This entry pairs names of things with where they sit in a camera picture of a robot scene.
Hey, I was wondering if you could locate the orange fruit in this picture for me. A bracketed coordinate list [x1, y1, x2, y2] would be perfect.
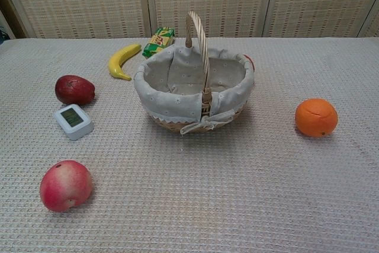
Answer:
[295, 98, 339, 138]

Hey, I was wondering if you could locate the white woven basket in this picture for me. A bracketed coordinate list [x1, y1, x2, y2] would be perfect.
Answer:
[133, 11, 256, 134]

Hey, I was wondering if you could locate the green yellow snack pack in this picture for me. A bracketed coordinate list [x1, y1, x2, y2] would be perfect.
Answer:
[142, 27, 176, 59]

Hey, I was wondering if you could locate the bright red round fruit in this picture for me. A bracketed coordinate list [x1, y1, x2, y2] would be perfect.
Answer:
[242, 54, 255, 72]

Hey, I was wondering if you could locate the beige woven tablecloth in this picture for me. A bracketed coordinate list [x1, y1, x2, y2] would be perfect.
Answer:
[0, 37, 379, 253]

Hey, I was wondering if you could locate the yellow banana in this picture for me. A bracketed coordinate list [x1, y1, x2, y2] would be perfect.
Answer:
[107, 43, 142, 81]

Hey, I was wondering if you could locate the white digital timer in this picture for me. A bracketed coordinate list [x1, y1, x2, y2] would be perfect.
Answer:
[54, 104, 95, 141]

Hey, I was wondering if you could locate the dark red fruit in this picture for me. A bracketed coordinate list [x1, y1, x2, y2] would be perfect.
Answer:
[54, 75, 96, 106]

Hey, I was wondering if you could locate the pink red peach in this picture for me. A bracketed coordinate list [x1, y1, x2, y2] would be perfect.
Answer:
[39, 159, 92, 213]

